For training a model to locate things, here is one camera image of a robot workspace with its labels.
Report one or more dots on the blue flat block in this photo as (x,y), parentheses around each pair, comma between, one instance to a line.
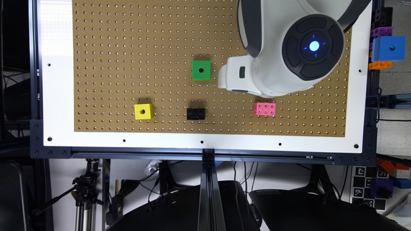
(402,183)

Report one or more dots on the pink stud block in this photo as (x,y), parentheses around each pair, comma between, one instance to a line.
(264,109)

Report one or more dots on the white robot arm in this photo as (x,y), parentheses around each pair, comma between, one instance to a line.
(291,44)

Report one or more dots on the black aluminium frame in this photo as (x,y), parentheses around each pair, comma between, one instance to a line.
(52,133)

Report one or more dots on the green cube block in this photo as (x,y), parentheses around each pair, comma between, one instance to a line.
(201,70)

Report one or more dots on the dark purple block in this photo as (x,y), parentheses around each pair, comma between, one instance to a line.
(382,188)

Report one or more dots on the black stud block stack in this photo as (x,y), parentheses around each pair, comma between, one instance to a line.
(381,17)

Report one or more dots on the black chair right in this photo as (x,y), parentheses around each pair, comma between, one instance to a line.
(301,211)

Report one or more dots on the purple stud block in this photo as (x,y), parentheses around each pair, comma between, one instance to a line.
(380,32)

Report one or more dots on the camera tripod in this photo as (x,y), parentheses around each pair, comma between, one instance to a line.
(85,195)

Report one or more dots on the fiducial marker sheet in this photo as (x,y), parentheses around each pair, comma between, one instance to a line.
(360,191)

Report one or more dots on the blue cube block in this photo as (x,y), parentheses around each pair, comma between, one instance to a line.
(388,49)

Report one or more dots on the black chair left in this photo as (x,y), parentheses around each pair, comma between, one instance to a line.
(179,211)

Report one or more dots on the brown pegboard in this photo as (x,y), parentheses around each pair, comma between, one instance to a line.
(137,52)

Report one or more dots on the orange stud block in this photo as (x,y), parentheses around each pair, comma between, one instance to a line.
(380,65)

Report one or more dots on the yellow cube block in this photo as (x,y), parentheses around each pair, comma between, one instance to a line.
(143,111)

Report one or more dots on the orange red block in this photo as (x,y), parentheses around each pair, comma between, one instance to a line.
(385,166)

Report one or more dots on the black centre support beam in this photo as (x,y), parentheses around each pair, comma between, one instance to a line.
(210,210)

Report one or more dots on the black chair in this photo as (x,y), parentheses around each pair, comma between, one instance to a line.
(179,211)
(301,211)

